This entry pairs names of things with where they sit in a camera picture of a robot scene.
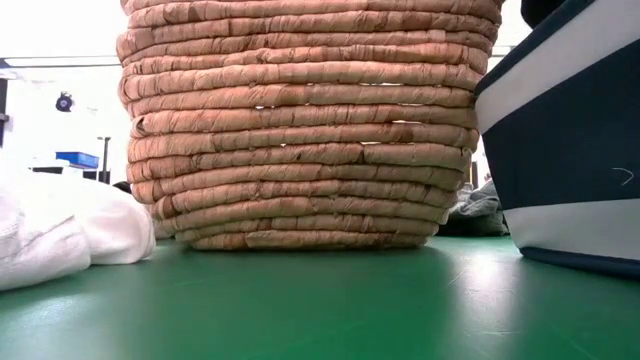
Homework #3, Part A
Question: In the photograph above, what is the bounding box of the large white shirt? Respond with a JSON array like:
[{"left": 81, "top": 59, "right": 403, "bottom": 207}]
[{"left": 0, "top": 167, "right": 157, "bottom": 292}]

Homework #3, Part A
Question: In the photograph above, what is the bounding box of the black pole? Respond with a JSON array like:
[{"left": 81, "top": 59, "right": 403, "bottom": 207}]
[{"left": 97, "top": 135, "right": 112, "bottom": 185}]

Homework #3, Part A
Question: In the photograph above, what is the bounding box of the green table mat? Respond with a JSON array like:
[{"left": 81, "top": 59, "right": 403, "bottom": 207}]
[{"left": 0, "top": 234, "right": 640, "bottom": 360}]

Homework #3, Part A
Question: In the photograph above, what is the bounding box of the blue crate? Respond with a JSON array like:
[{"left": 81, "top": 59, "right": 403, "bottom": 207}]
[{"left": 54, "top": 150, "right": 101, "bottom": 170}]

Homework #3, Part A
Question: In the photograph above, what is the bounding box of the woven wicker basket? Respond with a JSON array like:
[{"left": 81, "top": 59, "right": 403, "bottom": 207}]
[{"left": 115, "top": 0, "right": 506, "bottom": 251}]

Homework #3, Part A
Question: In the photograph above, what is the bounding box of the navy fabric storage bin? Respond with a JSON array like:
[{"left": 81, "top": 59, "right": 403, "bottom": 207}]
[{"left": 473, "top": 0, "right": 640, "bottom": 280}]

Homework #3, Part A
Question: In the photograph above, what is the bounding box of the white knit garment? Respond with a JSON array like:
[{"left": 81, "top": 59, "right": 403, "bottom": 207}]
[{"left": 438, "top": 178, "right": 510, "bottom": 238}]

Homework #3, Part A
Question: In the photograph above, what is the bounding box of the black round device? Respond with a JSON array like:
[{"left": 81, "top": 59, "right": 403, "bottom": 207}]
[{"left": 54, "top": 91, "right": 75, "bottom": 113}]

